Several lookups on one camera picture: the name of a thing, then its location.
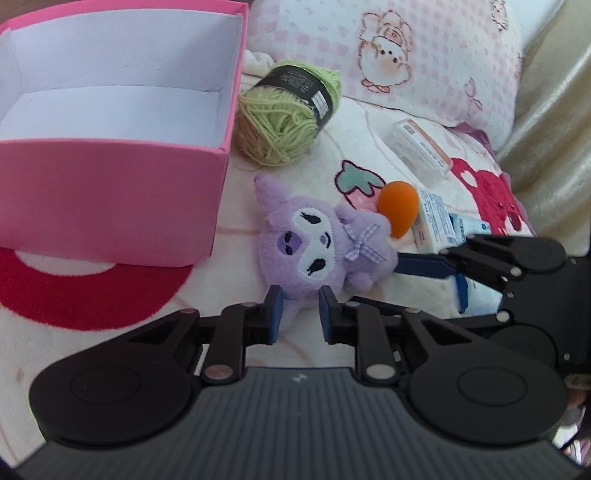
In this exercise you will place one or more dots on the clear box orange label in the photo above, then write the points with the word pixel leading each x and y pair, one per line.
pixel 419 151

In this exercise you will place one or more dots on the green yarn ball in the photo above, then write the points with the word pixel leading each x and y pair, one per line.
pixel 279 118

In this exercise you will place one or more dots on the orange makeup sponge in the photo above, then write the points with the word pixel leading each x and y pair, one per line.
pixel 398 201

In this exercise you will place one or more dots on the white blue medicine box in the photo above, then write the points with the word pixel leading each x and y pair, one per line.
pixel 432 229

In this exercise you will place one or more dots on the pink checkered pillow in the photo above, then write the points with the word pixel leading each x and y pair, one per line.
pixel 452 62

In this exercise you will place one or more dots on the beige padded headboard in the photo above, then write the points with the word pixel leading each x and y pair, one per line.
pixel 548 154

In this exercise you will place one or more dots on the purple plush toy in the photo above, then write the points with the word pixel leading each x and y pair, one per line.
pixel 306 243

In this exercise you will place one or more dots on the pink storage box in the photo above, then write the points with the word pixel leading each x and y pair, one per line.
pixel 116 123

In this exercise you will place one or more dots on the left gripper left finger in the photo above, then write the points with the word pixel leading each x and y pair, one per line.
pixel 238 327

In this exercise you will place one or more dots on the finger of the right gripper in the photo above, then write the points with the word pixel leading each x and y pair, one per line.
pixel 462 292
pixel 435 266

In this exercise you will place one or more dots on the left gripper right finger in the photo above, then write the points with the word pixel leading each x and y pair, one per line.
pixel 359 323

